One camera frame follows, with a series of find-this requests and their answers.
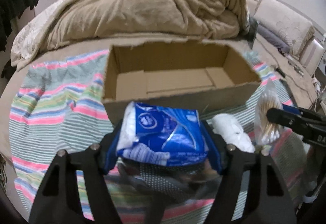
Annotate bag of cotton swabs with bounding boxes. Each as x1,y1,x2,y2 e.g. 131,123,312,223
254,78,285,150

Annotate white sock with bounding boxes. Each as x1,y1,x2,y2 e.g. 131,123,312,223
212,114,255,153

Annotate dark dotted sock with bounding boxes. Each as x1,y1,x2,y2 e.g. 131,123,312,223
117,159,222,203

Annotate blue tissue pack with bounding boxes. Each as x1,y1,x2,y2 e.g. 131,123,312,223
116,102,208,167

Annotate beige embroidered pillow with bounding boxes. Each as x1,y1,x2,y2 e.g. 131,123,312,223
254,0,315,58

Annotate striped colourful towel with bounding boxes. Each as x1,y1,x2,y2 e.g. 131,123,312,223
9,50,310,223

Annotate open cardboard box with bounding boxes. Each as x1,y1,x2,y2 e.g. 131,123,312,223
102,40,261,124

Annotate beige plush blanket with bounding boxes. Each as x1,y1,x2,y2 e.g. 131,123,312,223
11,0,249,70

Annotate black charging cable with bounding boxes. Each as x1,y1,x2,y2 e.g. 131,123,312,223
259,35,322,110

